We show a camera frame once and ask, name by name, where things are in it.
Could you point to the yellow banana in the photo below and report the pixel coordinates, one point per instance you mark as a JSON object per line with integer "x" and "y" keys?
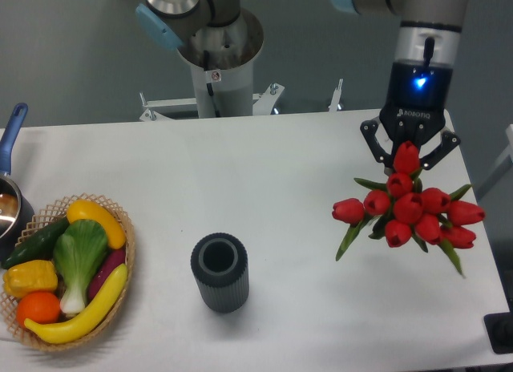
{"x": 82, "y": 324}

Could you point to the yellow squash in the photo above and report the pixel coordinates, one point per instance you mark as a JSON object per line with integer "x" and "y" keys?
{"x": 89, "y": 210}

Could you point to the yellow bell pepper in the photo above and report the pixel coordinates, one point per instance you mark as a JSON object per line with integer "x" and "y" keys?
{"x": 29, "y": 277}

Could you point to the white metal base frame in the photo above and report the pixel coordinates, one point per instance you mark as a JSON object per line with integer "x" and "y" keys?
{"x": 262, "y": 104}

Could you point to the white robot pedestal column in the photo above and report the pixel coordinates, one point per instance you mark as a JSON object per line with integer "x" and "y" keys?
{"x": 221, "y": 63}

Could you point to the blue handled saucepan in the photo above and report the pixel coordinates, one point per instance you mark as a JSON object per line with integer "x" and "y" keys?
{"x": 16, "y": 211}

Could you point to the dark grey ribbed vase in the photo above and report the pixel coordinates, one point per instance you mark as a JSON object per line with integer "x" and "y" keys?
{"x": 219, "y": 264}

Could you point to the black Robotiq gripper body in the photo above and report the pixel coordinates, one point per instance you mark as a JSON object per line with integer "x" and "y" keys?
{"x": 415, "y": 103}

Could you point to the black device at table edge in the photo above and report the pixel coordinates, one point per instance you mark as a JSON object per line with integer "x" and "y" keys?
{"x": 499, "y": 331}

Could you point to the orange fruit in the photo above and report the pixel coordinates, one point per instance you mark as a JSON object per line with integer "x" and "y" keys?
{"x": 41, "y": 307}

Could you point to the white furniture frame at right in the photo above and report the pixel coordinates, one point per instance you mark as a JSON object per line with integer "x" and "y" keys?
{"x": 500, "y": 167}

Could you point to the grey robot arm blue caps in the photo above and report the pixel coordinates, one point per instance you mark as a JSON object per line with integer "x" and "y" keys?
{"x": 429, "y": 31}

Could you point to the red tulip bouquet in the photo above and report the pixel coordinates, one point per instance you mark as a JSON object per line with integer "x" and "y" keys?
{"x": 402, "y": 210}

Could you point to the purple eggplant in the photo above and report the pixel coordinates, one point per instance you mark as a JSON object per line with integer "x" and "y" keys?
{"x": 113, "y": 260}

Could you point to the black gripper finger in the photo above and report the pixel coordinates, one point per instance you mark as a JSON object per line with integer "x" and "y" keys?
{"x": 448, "y": 141}
{"x": 369, "y": 129}

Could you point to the green bok choy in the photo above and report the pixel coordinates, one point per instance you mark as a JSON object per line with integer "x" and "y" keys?
{"x": 77, "y": 255}

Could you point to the dark green cucumber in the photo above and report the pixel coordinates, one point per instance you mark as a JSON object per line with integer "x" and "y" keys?
{"x": 39, "y": 246}

